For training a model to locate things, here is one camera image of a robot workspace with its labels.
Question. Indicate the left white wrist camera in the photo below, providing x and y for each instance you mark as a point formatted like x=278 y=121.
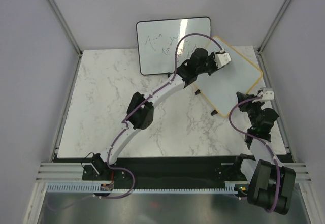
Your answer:
x=222 y=59

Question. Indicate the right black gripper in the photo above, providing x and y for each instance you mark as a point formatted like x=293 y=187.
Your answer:
x=244 y=105

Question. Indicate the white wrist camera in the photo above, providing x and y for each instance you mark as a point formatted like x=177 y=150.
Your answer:
x=222 y=59
x=266 y=94

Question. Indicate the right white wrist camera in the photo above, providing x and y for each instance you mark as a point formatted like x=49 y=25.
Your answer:
x=266 y=94

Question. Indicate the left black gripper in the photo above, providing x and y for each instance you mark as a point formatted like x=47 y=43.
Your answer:
x=212 y=65

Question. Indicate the white slotted cable duct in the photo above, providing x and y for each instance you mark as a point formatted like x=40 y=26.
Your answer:
x=98 y=188

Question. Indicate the black-framed whiteboard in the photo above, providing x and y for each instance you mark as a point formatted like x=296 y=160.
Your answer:
x=159 y=40

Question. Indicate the yellow-framed whiteboard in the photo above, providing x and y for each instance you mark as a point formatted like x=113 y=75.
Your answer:
x=242 y=74

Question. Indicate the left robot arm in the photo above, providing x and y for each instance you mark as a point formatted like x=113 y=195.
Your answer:
x=140 y=111

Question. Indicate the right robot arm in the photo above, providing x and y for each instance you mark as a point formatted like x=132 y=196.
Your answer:
x=271 y=183

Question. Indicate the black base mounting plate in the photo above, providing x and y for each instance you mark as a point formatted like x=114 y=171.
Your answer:
x=167 y=172

